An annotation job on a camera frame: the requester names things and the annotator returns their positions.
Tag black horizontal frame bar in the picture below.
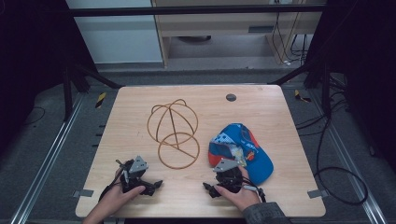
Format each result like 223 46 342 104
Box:
68 4 327 18

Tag dark curtain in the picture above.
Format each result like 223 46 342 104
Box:
0 0 98 157
306 0 396 175

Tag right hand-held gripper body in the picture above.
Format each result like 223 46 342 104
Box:
208 158 250 199

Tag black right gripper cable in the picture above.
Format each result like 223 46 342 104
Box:
240 176 267 203

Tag thin black floor cable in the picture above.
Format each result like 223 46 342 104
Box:
23 105 47 126

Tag white cabinet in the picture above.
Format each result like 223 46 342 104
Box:
64 0 164 65

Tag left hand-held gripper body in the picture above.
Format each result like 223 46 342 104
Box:
115 155 157 197

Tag yellow black hazard tape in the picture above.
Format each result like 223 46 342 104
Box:
94 91 107 109
293 89 313 104

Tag hanging desk cables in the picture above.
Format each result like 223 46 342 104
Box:
271 11 310 67

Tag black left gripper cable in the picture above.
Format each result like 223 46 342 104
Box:
98 169 126 203

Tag blue baseball cap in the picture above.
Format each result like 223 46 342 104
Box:
207 122 276 187

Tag black floor cable loop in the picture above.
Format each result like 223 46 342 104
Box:
294 74 370 207

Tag light wooden desk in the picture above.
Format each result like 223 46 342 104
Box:
150 0 327 69

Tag grey table bracket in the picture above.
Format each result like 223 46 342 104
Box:
306 189 330 200
72 189 95 199

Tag aluminium floor rail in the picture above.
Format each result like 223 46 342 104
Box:
8 92 86 224
307 90 389 224

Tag black metal stand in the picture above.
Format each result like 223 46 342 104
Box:
266 60 332 118
61 60 124 123

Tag person's left hand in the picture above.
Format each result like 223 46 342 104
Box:
90 167 147 221

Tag person's right hand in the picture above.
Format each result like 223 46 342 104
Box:
214 165 263 213

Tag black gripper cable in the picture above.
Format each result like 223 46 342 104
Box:
240 176 267 203
98 169 126 203

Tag brown wire cap stand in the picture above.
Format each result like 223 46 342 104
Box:
146 98 201 171

